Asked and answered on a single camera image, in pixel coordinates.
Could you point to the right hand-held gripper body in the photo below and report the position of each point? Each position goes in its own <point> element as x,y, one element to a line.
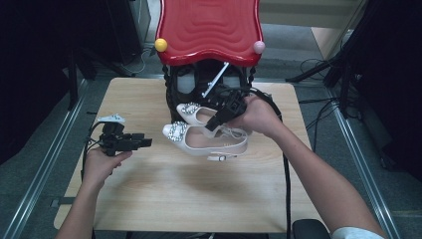
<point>230,101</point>

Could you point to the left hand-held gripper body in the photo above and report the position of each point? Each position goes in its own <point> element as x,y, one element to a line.
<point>114,141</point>

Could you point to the white jewelled slingback shoe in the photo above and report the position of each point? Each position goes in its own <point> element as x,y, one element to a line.
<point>199,146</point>
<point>190,109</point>

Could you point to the red and black shoe rack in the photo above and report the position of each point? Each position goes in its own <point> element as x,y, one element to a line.
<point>209,30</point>

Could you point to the person's left hand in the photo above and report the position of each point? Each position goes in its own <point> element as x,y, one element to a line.
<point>99,166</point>

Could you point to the person's right hand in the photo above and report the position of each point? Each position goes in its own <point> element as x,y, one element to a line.
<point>258,116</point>

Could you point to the pink ball knob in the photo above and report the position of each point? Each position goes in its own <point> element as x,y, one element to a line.
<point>259,47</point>

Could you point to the black metal stand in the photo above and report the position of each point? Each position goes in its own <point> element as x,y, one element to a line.
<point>72,86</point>

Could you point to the yellow ball knob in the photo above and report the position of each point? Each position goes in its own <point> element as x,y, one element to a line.
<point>161,45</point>

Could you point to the black tripod stand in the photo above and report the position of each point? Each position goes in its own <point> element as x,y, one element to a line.
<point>315,69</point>

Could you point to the dark cabinet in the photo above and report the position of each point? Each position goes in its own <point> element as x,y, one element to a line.
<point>127,30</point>

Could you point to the black curtain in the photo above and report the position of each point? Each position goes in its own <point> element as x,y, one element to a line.
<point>394,83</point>
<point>33,66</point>

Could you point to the beige board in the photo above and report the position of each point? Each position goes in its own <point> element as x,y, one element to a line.
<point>326,36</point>

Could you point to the person's right leg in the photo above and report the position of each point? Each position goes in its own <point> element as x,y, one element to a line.
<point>310,230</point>

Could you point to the person's white sleeve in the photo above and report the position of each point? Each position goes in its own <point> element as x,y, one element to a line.
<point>358,233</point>

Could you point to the metal floor rail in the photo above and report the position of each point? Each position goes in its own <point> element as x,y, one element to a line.
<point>365,159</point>
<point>43,166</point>

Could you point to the grey table edge bracket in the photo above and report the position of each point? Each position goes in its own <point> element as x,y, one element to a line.
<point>63,201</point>

